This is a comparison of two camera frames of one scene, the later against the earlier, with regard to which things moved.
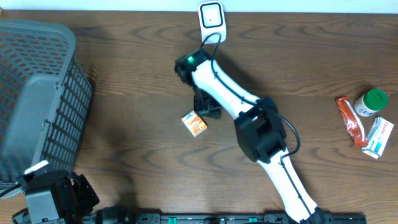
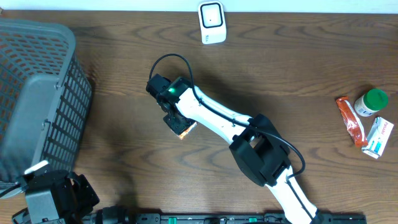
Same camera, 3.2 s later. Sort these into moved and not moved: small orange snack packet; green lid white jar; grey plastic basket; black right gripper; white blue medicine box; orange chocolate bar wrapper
Moved: small orange snack packet; black right gripper
Not moved: white blue medicine box; green lid white jar; grey plastic basket; orange chocolate bar wrapper
